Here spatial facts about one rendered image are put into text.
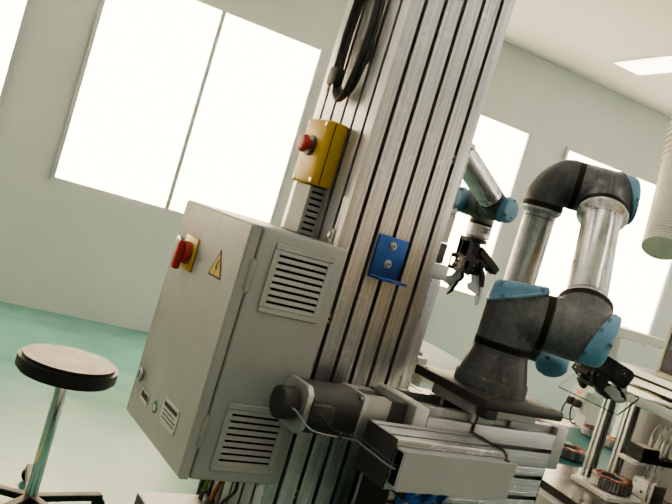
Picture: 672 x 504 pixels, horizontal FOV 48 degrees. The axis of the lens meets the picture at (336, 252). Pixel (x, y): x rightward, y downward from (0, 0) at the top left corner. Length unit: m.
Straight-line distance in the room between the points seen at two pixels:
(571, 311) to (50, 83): 4.96
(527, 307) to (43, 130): 4.89
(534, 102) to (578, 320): 6.01
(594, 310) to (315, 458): 0.63
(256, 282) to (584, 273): 0.71
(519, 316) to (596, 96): 6.49
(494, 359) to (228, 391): 0.53
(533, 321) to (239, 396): 0.59
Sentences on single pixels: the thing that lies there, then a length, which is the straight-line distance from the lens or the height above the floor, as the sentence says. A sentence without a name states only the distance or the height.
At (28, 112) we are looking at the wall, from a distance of 6.03.
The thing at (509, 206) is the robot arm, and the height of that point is 1.46.
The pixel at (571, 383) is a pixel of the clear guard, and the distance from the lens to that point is 2.29.
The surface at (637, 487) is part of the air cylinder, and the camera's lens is 2.44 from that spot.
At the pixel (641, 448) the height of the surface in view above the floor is 0.92.
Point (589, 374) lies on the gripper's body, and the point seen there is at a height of 1.09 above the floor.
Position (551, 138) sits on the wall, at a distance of 7.63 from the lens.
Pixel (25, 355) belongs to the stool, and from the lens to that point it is 2.73.
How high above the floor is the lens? 1.27
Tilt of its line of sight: 2 degrees down
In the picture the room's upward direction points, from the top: 17 degrees clockwise
